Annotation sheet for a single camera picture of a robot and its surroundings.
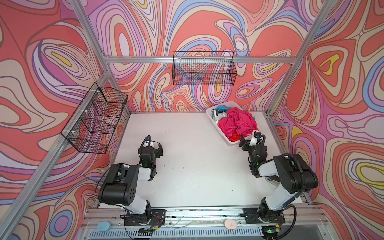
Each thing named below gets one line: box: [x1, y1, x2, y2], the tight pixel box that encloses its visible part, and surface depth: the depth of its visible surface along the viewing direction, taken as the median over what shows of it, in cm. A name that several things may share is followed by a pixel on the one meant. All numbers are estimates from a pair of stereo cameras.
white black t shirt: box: [213, 109, 228, 122], surface depth 110 cm
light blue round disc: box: [96, 221, 112, 232], surface depth 71 cm
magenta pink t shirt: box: [218, 107, 259, 142], surface depth 97 cm
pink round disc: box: [224, 219, 237, 229], surface depth 71 cm
